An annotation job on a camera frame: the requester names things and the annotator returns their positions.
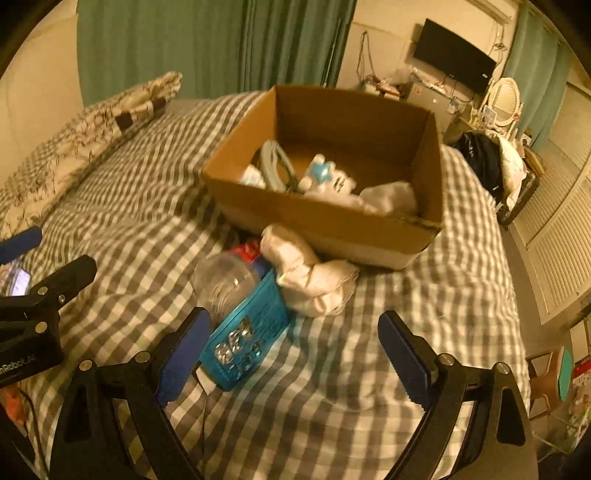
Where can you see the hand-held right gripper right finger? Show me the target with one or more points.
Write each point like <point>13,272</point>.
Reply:
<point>406,355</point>

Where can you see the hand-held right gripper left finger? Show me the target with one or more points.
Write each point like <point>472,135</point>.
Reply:
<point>184,350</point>

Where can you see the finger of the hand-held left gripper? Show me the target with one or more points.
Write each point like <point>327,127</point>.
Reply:
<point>69,279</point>
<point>21,242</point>

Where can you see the teal blister packet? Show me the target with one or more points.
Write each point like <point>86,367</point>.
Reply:
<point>258,314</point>

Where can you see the brown cardboard box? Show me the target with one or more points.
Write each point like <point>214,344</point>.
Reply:
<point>323,230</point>

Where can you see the clear plastic packet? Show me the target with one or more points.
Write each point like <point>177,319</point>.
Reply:
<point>16,279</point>

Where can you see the orange object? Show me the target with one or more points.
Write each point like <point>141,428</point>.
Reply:
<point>14,401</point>

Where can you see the grey checkered bed sheet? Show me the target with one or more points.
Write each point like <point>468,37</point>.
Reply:
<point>369,300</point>

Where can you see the clear plastic bottle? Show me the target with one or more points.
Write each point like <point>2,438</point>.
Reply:
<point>221,281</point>

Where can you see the white crumpled cloth bundle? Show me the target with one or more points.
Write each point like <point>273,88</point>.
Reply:
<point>318,281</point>

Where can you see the brown and teal stool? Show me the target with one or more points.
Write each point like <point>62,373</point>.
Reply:
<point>540,378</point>

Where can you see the patterned pillow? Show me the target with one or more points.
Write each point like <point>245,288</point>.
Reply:
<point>92,124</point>

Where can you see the small white packet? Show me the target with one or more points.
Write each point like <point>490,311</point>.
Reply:
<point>251,175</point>

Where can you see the white and blue toy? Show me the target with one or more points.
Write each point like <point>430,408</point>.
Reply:
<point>323,173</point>

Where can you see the white louvered cabinet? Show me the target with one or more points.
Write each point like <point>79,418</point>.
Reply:
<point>563,207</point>

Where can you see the white clothes pile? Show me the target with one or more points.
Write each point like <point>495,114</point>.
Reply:
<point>510,166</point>

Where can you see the black bag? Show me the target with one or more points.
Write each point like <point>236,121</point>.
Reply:
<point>480,152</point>

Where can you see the green curtain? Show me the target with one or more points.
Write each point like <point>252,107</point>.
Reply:
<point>184,46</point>

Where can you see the white oval mirror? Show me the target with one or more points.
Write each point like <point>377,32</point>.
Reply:
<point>505,99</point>

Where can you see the teal window curtain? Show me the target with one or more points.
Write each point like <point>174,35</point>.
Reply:
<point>535,69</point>

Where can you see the black wall television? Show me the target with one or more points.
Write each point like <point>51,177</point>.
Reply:
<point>455,57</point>

